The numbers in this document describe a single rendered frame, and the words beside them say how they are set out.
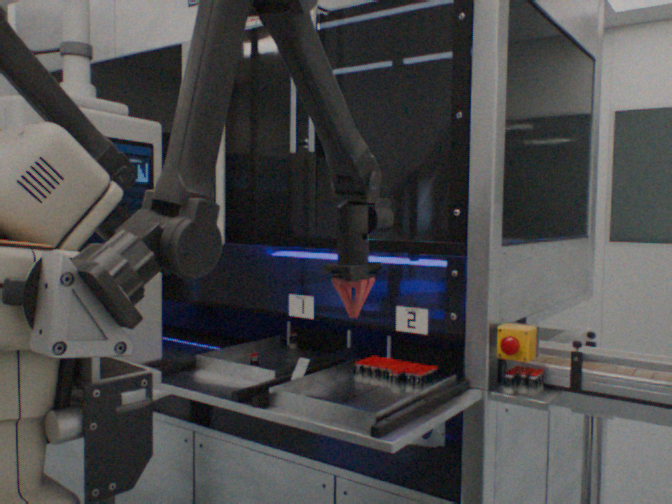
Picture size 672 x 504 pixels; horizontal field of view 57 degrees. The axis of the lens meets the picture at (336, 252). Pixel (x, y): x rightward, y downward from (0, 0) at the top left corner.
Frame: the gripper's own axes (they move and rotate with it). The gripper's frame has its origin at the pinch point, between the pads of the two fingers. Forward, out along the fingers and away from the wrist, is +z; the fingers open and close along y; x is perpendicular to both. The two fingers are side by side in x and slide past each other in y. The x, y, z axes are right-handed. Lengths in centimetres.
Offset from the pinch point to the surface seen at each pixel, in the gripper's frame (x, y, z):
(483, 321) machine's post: -9.5, 37.4, 6.4
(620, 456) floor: 4, 254, 115
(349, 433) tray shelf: -1.2, -3.2, 21.4
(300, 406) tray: 12.5, -0.6, 19.8
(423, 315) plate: 5.4, 36.8, 6.5
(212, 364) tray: 49, 10, 19
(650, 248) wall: 32, 496, 19
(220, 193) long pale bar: 66, 29, -24
